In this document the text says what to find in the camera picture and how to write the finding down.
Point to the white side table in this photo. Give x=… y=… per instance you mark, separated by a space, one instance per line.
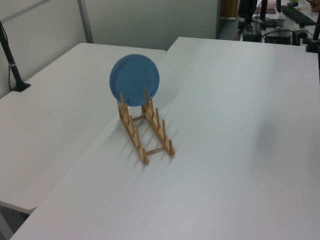
x=50 y=112

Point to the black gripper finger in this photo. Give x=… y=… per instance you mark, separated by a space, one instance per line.
x=249 y=24
x=241 y=23

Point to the grey metal partition post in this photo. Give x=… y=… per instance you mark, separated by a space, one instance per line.
x=85 y=21

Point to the black camera pole with white tie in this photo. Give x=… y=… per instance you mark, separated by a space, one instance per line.
x=10 y=62

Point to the wooden plate rack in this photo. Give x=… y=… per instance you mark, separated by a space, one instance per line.
x=133 y=134

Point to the black monitor stand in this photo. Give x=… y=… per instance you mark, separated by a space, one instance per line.
x=264 y=12

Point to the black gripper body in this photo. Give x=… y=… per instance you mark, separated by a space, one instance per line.
x=246 y=8

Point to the black clamped camera pole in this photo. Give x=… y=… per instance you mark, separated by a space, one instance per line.
x=314 y=37

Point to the black box device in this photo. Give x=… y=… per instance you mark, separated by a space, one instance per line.
x=278 y=37

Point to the black keyboard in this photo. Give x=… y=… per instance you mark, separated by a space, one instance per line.
x=298 y=15

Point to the blue round plate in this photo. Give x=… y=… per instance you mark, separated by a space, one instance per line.
x=133 y=75

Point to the pink box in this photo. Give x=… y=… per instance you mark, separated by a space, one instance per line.
x=270 y=6

